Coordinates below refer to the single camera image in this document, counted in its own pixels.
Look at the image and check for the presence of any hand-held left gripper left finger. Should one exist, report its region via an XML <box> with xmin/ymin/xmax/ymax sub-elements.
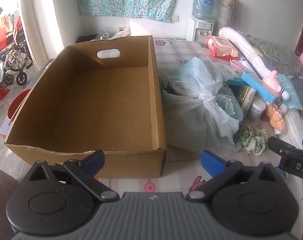
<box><xmin>28</xmin><ymin>150</ymin><xmax>119</xmax><ymax>202</ymax></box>

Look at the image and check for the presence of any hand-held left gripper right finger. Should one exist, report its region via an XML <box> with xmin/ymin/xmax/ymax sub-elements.
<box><xmin>187</xmin><ymin>150</ymin><xmax>286</xmax><ymax>202</ymax></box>

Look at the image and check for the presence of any cardboard box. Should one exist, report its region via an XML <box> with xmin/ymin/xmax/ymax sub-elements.
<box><xmin>4</xmin><ymin>35</ymin><xmax>167</xmax><ymax>179</ymax></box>

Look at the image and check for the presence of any light blue carton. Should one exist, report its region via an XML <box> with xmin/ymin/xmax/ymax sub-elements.
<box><xmin>241</xmin><ymin>71</ymin><xmax>279</xmax><ymax>105</ymax></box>

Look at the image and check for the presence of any pink plush toy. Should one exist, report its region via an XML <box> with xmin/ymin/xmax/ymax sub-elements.
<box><xmin>262</xmin><ymin>70</ymin><xmax>291</xmax><ymax>112</ymax></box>

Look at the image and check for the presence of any green fabric scrunchie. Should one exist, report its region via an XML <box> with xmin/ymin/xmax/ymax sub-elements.
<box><xmin>239</xmin><ymin>125</ymin><xmax>269</xmax><ymax>154</ymax></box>

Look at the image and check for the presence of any orange striped plush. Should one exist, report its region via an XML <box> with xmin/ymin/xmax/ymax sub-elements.
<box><xmin>265</xmin><ymin>104</ymin><xmax>287</xmax><ymax>132</ymax></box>

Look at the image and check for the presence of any small glitter jar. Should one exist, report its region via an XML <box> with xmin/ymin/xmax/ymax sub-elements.
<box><xmin>247</xmin><ymin>97</ymin><xmax>266</xmax><ymax>123</ymax></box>

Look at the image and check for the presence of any knotted white plastic bag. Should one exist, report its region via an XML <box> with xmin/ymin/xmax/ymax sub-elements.
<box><xmin>162</xmin><ymin>57</ymin><xmax>244</xmax><ymax>155</ymax></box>

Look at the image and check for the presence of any round metal tin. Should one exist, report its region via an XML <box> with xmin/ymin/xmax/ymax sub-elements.
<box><xmin>238</xmin><ymin>85</ymin><xmax>256</xmax><ymax>115</ymax></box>

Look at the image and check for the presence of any teal checked towel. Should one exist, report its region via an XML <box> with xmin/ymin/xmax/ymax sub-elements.
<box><xmin>277</xmin><ymin>74</ymin><xmax>303</xmax><ymax>115</ymax></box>

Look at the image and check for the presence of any wooden chopstick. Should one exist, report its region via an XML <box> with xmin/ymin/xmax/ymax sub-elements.
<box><xmin>8</xmin><ymin>94</ymin><xmax>27</xmax><ymax>127</ymax></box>

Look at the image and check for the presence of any grey floral pillow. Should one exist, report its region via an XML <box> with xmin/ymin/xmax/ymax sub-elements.
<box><xmin>247</xmin><ymin>35</ymin><xmax>303</xmax><ymax>77</ymax></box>

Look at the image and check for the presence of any red bowl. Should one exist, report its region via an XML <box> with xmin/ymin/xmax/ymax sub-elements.
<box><xmin>7</xmin><ymin>88</ymin><xmax>33</xmax><ymax>127</ymax></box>

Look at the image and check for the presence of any pink wet wipes pack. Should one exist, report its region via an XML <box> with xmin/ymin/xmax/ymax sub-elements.
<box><xmin>206</xmin><ymin>35</ymin><xmax>238</xmax><ymax>60</ymax></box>

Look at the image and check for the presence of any dark cloth bundle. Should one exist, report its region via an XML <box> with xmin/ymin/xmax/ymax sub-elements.
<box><xmin>76</xmin><ymin>33</ymin><xmax>102</xmax><ymax>43</ymax></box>

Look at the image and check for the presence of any folded wheelchair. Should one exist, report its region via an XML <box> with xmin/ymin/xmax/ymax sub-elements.
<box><xmin>0</xmin><ymin>11</ymin><xmax>34</xmax><ymax>85</ymax></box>

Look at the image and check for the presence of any rolled patterned mat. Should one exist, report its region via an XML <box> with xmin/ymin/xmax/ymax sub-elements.
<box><xmin>217</xmin><ymin>0</ymin><xmax>237</xmax><ymax>30</ymax></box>

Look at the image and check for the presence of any blue water dispenser bottle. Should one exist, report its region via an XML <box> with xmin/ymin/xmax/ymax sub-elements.
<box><xmin>193</xmin><ymin>0</ymin><xmax>216</xmax><ymax>23</ymax></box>

